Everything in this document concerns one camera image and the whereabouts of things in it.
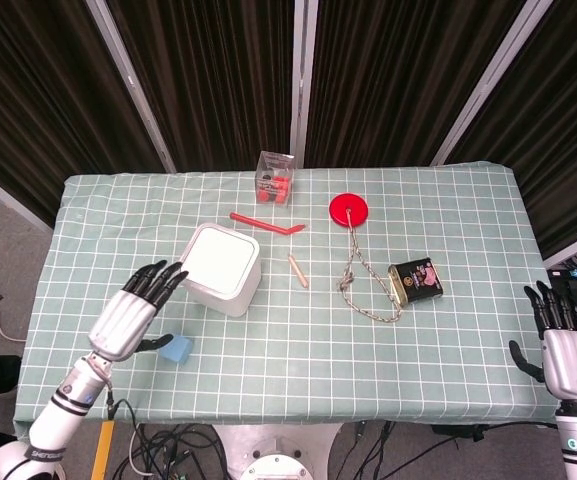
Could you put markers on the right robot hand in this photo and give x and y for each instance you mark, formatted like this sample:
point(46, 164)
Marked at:
point(565, 357)

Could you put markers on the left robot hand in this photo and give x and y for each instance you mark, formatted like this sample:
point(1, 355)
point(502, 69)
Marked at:
point(118, 320)

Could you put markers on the blue sponge block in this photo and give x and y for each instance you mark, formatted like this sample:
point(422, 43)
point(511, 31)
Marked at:
point(176, 348)

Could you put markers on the white square bin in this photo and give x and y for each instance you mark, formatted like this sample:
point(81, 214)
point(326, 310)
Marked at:
point(221, 269)

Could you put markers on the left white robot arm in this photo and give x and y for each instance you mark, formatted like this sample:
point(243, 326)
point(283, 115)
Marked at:
point(50, 415)

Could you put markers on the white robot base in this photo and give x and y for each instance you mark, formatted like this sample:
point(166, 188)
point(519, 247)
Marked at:
point(275, 452)

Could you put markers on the clear box with red pieces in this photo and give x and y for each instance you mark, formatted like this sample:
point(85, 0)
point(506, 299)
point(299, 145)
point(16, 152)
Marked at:
point(274, 180)

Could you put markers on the black luncheon meat can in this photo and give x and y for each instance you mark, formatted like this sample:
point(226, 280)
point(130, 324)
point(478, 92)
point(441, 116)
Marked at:
point(415, 283)

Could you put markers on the green checkered tablecloth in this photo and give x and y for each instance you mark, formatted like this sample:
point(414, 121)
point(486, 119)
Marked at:
point(288, 340)

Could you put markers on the red bent straw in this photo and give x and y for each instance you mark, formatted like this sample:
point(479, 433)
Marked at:
point(267, 224)

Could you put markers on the tan wooden stick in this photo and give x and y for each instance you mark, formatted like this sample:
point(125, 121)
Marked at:
point(298, 271)

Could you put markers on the red disc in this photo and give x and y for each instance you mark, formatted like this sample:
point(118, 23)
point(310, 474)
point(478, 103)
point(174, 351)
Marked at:
point(347, 209)

